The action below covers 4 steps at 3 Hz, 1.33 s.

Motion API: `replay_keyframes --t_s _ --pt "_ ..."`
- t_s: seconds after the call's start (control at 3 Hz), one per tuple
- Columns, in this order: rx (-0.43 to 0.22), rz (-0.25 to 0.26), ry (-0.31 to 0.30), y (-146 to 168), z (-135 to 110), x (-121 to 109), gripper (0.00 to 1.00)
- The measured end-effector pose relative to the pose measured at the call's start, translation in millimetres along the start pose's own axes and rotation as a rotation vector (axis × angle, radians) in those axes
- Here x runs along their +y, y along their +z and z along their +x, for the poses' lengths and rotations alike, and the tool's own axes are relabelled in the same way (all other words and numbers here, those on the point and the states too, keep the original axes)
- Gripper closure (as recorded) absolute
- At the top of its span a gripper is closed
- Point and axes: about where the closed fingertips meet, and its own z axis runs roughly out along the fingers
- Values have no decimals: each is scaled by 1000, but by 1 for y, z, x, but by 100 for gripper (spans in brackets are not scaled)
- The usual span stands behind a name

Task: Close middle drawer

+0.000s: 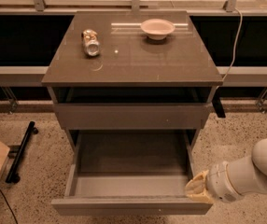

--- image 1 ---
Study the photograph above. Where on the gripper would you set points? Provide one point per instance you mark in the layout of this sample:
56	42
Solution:
219	181

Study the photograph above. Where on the grey drawer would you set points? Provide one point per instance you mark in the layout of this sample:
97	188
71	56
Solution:
131	117
117	173

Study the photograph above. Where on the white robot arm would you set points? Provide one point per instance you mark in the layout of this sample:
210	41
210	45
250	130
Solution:
231	181

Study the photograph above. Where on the grey drawer cabinet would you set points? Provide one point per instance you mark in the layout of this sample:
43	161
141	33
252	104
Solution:
131	68

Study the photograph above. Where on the grey top drawer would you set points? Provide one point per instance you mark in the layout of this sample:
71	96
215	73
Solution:
131	117

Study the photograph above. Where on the white bowl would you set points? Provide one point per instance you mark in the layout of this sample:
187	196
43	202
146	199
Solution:
157	29

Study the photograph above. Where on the crushed silver can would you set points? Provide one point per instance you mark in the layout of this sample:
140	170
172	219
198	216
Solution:
90	42

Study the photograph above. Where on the black bar with wheels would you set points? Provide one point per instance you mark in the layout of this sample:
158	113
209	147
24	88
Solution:
13	176

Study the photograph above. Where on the metal window rail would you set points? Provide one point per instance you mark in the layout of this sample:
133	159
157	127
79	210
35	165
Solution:
31	76

